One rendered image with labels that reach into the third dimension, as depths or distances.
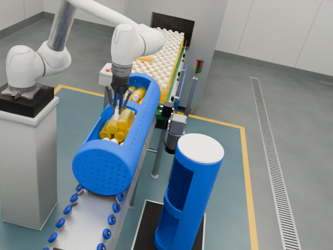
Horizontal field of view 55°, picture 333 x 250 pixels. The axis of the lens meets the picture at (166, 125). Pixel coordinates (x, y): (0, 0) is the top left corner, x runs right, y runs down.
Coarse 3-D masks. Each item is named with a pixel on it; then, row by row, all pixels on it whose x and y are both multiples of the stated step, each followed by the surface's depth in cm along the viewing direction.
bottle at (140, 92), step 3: (141, 87) 213; (144, 87) 215; (135, 90) 209; (138, 90) 206; (141, 90) 208; (144, 90) 211; (135, 93) 203; (138, 93) 203; (141, 93) 205; (144, 93) 210; (132, 96) 205; (138, 96) 202; (141, 96) 204; (138, 99) 203
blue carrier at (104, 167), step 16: (144, 80) 214; (144, 96) 190; (160, 96) 218; (112, 112) 203; (144, 112) 178; (96, 128) 175; (144, 128) 171; (96, 144) 141; (112, 144) 143; (128, 144) 150; (80, 160) 144; (96, 160) 143; (112, 160) 141; (128, 160) 144; (80, 176) 149; (96, 176) 148; (112, 176) 146; (128, 176) 145; (96, 192) 153; (112, 192) 152
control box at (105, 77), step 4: (108, 64) 246; (104, 68) 239; (108, 68) 240; (100, 72) 233; (104, 72) 233; (108, 72) 235; (100, 76) 234; (104, 76) 234; (108, 76) 234; (100, 80) 236; (104, 80) 235; (108, 80) 235; (100, 84) 238; (104, 84) 237
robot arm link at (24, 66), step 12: (12, 48) 180; (24, 48) 182; (12, 60) 178; (24, 60) 179; (36, 60) 186; (12, 72) 181; (24, 72) 182; (36, 72) 188; (12, 84) 185; (24, 84) 186
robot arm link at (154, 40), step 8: (72, 0) 141; (80, 0) 140; (88, 0) 141; (80, 8) 143; (88, 8) 142; (96, 8) 142; (104, 8) 143; (96, 16) 145; (104, 16) 143; (112, 16) 144; (120, 16) 144; (136, 24) 144; (144, 24) 144; (144, 32) 138; (152, 32) 141; (160, 32) 145; (144, 40) 136; (152, 40) 138; (160, 40) 142; (152, 48) 139; (160, 48) 145; (144, 56) 142
